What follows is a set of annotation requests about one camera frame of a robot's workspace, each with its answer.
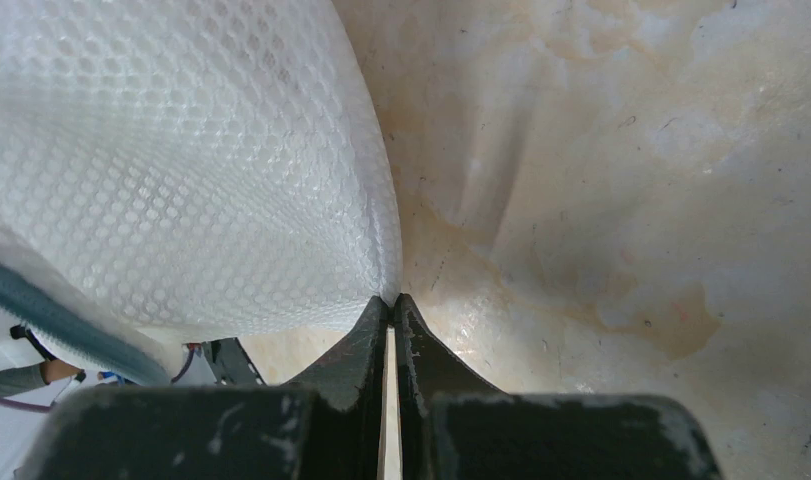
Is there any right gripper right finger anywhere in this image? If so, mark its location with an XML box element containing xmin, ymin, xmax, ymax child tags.
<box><xmin>392</xmin><ymin>294</ymin><xmax>722</xmax><ymax>479</ymax></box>

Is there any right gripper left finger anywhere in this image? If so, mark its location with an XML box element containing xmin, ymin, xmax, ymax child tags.
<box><xmin>18</xmin><ymin>298</ymin><xmax>389</xmax><ymax>479</ymax></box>

